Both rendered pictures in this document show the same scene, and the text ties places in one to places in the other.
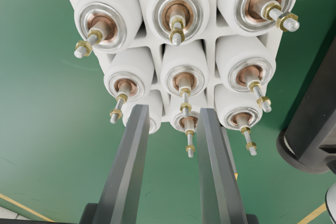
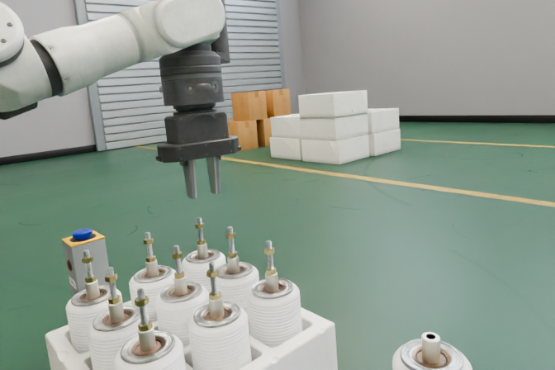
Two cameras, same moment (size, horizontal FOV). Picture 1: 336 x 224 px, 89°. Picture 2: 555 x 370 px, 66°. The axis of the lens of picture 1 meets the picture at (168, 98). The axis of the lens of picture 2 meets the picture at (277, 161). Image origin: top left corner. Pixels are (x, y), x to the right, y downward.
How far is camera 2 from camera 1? 0.58 m
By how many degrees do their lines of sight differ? 46
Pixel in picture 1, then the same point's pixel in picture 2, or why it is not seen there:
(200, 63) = (175, 307)
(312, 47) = not seen: outside the picture
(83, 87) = not seen: hidden behind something
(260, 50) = (120, 336)
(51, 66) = (339, 306)
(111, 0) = (274, 301)
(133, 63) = (237, 290)
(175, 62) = (200, 298)
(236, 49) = not seen: hidden behind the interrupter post
